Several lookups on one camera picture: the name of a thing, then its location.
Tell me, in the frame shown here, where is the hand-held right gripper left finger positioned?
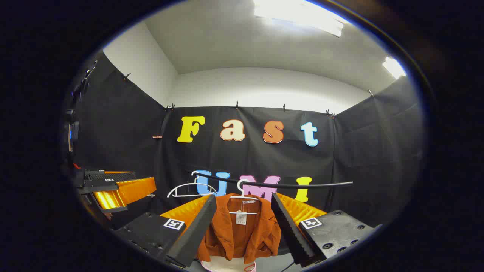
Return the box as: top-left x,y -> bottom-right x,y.
113,195 -> 217,268

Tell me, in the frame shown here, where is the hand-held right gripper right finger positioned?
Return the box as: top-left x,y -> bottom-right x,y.
271,193 -> 382,267

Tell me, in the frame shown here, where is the orange corduroy jacket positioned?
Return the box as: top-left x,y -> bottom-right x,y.
197,193 -> 282,264

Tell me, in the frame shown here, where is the white plastic hanger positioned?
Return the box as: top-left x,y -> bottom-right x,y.
167,171 -> 218,198
229,179 -> 259,216

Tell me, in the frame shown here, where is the black clothes rack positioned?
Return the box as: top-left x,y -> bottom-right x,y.
185,171 -> 353,212

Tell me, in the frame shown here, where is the black backdrop cloth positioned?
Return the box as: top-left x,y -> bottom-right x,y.
64,51 -> 426,227

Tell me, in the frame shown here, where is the ceiling light panel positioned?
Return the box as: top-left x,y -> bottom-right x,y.
253,0 -> 344,37
382,57 -> 407,79

